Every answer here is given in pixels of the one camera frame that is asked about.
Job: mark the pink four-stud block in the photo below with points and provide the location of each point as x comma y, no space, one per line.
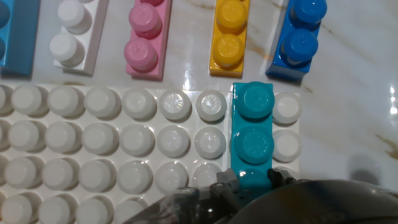
155,62

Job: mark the dark blue four-stud block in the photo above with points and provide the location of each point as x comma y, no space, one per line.
295,46

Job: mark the white studded baseplate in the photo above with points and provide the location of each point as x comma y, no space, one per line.
109,149

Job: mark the marble pattern board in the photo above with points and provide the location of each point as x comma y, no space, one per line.
348,93

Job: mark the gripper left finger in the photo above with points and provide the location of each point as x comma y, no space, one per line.
224,193

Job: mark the yellow four-stud block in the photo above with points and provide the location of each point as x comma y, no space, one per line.
228,46

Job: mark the light blue three-stud block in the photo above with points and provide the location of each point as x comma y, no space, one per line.
21,37

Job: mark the teal four-stud block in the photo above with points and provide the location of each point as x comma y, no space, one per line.
252,124

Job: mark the white four-stud block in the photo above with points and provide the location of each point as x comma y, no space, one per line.
90,46

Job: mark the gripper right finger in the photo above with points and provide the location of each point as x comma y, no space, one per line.
280,178

